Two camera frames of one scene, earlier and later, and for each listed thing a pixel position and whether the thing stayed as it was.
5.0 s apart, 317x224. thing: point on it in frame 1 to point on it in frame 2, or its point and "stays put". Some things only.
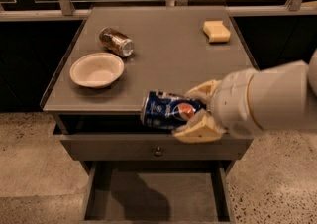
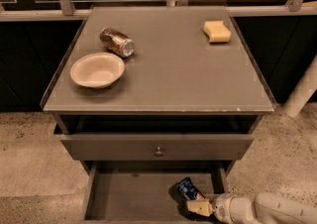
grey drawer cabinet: [131, 171] stays put
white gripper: [231, 101] to [220, 207]
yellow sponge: [216, 31] stays put
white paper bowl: [97, 69] stays put
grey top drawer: [121, 137] stays put
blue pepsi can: [167, 110] to [188, 190]
